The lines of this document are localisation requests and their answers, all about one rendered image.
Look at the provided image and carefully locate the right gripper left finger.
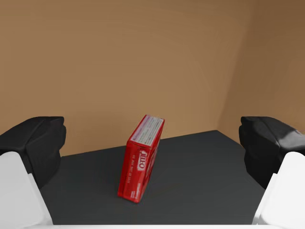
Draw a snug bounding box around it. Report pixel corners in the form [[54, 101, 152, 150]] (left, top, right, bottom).
[[0, 116, 67, 226]]

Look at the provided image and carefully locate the tall board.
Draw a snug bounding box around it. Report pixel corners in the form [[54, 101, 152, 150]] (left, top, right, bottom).
[[0, 0, 305, 157]]

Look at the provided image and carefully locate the red carton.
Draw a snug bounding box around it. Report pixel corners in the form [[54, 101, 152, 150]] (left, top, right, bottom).
[[117, 114, 165, 204]]

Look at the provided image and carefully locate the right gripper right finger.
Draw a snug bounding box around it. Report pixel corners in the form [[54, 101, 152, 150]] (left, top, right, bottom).
[[238, 116, 305, 226]]

